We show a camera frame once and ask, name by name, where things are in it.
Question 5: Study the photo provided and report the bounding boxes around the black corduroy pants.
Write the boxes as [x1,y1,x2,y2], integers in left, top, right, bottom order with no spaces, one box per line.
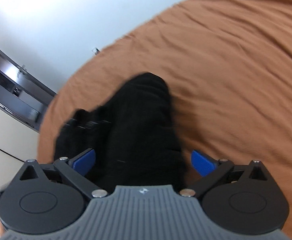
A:
[54,73,187,192]

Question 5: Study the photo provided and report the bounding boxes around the dark wardrobe cabinet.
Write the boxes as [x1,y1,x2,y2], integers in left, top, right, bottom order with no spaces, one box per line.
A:
[0,50,56,131]

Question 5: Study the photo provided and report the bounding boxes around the orange bed cover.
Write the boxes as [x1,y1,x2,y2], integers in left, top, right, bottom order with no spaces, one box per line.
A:
[37,0,292,239]

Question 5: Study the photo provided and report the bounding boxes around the wall socket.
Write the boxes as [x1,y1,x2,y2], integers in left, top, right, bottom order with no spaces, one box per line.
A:
[92,48,100,55]

